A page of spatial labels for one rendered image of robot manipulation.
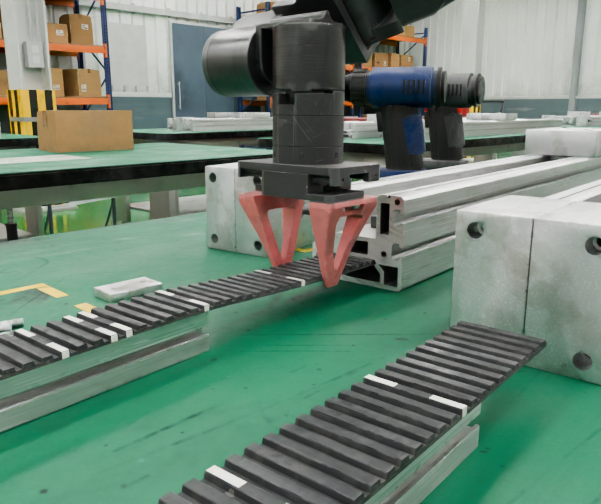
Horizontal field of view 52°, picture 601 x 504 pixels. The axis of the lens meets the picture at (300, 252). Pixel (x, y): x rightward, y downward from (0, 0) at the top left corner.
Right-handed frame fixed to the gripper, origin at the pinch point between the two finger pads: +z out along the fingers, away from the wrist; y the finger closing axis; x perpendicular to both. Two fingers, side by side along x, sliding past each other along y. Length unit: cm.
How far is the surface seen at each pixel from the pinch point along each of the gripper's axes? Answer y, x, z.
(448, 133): 18, -63, -10
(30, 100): 516, -249, -22
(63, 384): -1.4, 23.2, 1.7
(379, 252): -2.9, -6.9, -0.9
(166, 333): -2.1, 16.5, 0.5
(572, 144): -3, -64, -9
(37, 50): 521, -262, -66
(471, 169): 1.9, -36.4, -6.2
